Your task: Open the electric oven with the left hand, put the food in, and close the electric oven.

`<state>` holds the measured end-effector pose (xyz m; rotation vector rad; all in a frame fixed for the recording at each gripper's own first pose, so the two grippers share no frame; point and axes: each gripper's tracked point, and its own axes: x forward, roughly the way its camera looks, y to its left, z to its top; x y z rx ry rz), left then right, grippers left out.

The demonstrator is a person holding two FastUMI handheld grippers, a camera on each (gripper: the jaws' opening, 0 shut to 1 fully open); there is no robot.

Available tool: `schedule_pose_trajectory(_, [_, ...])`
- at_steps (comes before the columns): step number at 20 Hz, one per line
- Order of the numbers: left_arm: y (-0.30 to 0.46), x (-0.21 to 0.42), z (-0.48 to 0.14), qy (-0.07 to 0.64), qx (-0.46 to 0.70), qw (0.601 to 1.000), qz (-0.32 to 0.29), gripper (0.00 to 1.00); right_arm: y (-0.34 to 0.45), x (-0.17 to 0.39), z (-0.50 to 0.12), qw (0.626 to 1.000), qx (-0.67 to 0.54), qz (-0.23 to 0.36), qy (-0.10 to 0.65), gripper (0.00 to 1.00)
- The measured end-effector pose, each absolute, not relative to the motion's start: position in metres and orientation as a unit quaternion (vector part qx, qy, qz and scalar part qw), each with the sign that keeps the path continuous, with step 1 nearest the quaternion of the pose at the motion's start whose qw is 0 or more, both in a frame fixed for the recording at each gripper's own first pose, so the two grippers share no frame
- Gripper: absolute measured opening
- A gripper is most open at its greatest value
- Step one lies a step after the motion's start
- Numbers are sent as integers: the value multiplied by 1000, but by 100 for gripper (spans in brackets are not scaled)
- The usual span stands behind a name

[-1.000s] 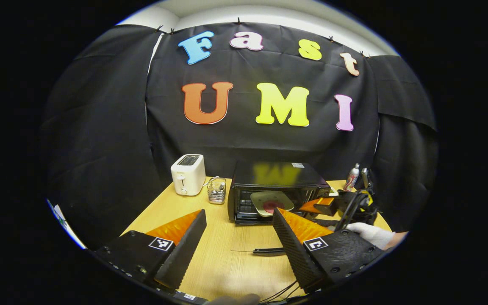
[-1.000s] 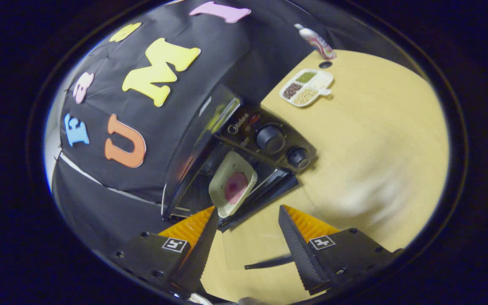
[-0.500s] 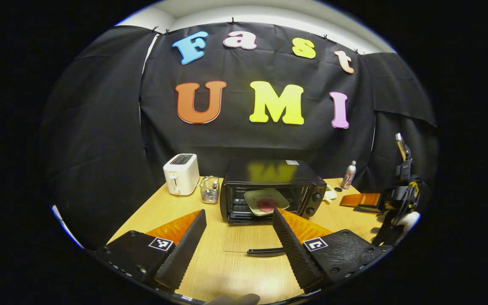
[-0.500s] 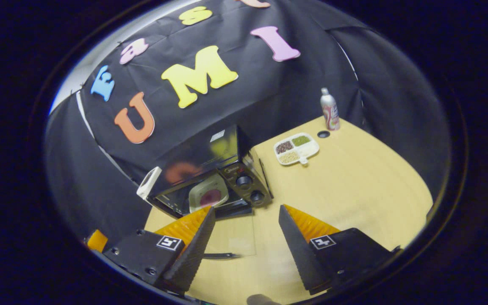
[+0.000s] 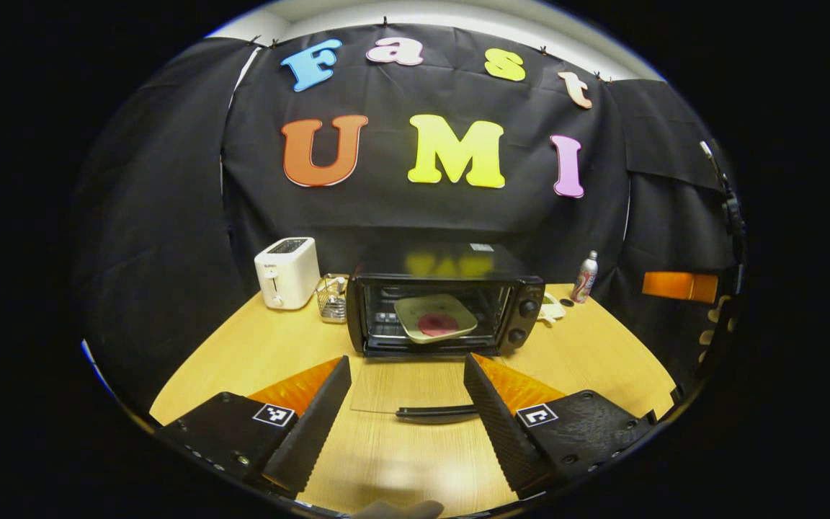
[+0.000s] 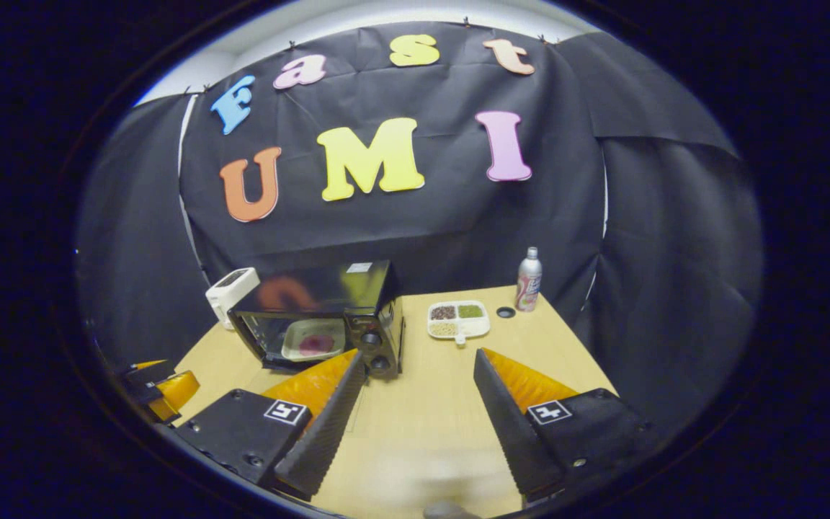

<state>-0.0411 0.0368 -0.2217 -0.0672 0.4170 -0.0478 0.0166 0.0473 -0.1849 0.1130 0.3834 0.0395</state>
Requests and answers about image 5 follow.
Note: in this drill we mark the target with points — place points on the pink round patty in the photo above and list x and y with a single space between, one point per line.
438 325

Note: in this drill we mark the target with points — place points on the white toaster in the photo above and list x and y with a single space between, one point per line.
287 277

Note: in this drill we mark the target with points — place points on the black backdrop cloth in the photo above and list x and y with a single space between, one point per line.
386 216

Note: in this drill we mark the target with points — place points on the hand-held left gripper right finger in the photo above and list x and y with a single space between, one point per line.
501 425

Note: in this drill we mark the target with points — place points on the white square plate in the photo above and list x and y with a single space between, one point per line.
415 310

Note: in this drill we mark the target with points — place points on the white divided grain dish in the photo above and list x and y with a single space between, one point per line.
553 310

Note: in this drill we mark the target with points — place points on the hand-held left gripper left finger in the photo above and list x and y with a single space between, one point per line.
310 425

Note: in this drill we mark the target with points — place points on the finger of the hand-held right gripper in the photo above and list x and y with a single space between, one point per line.
678 285

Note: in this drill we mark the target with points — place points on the black electric oven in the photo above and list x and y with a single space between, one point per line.
527 321

